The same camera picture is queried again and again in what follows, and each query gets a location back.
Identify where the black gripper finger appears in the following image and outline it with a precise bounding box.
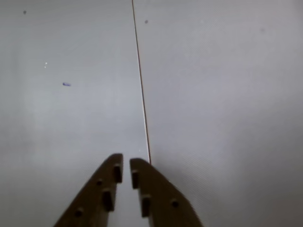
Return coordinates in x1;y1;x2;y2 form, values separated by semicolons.
53;153;124;227
129;157;205;227

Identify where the dark gray mat under cardboard box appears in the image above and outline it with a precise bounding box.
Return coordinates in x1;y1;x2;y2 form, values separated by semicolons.
132;0;303;227

